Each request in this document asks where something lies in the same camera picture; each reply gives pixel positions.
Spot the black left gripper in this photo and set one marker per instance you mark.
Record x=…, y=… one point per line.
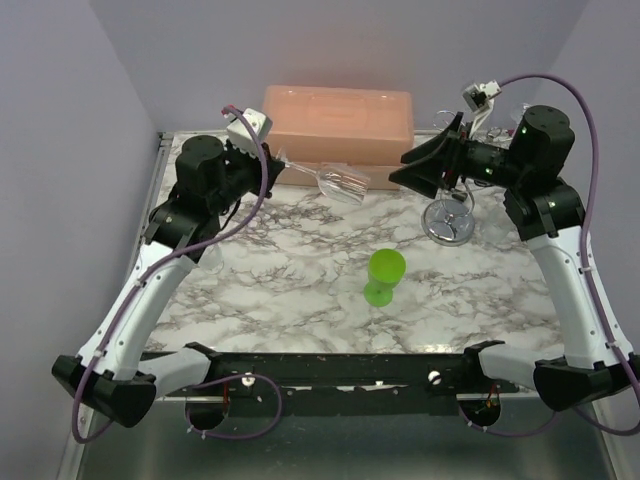
x=273, y=168

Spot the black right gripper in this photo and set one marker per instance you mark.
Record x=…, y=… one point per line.
x=423, y=175

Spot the clear stemmed wine glass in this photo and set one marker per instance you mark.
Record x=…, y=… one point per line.
x=517, y=113

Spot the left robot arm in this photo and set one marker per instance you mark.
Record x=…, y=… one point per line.
x=109, y=374

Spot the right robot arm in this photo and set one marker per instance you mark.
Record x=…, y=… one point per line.
x=598, y=361

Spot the pink plastic storage box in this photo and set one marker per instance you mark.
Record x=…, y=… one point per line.
x=367, y=130

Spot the small clear glass left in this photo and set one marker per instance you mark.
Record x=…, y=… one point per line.
x=212, y=259

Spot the green plastic goblet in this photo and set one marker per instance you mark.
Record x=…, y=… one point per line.
x=386, y=268

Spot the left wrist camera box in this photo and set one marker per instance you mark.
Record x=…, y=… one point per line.
x=248, y=129

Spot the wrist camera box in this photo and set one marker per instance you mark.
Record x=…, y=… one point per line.
x=248, y=129
x=479, y=97

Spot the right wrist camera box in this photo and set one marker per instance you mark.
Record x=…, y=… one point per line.
x=479, y=97

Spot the chrome wire wine glass rack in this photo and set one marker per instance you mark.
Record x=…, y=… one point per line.
x=449, y=220

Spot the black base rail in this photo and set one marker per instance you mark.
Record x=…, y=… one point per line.
x=261, y=385

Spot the aluminium table frame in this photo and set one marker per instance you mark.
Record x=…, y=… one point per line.
x=81, y=416

